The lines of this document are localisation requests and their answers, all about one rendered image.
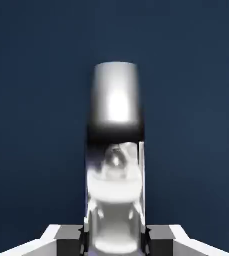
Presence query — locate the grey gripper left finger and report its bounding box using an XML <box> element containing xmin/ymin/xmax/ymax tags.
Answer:
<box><xmin>0</xmin><ymin>224</ymin><xmax>87</xmax><ymax>256</ymax></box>

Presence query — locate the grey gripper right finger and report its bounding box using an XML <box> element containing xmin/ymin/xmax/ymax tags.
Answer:
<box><xmin>144</xmin><ymin>224</ymin><xmax>229</xmax><ymax>256</ymax></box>

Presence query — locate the dark blue cabinet door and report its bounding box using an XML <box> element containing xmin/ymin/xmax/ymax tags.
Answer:
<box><xmin>0</xmin><ymin>0</ymin><xmax>229</xmax><ymax>256</ymax></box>

